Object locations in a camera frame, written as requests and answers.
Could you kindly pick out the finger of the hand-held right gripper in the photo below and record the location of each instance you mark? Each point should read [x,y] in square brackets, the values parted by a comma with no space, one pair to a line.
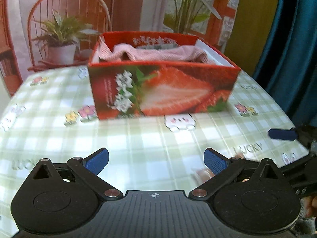
[307,176]
[282,134]

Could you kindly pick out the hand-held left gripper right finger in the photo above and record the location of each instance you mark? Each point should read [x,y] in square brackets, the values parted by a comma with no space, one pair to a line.
[215,162]

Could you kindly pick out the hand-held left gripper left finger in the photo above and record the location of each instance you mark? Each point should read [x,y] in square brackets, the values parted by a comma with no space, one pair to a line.
[97,162]

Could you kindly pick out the red strawberry print cardboard box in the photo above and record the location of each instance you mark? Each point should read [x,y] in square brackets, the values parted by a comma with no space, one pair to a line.
[161,91]

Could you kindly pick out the pink knit cloth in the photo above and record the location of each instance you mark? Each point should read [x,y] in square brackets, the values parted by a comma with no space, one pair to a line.
[161,54]

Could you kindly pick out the person's right hand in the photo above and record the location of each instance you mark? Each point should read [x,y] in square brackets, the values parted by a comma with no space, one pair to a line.
[312,205]

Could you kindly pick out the green checked cartoon tablecloth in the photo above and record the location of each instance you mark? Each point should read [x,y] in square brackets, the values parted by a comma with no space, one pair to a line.
[148,141]

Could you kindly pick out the teal curtain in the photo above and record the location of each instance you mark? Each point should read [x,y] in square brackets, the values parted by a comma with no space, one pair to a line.
[297,42]

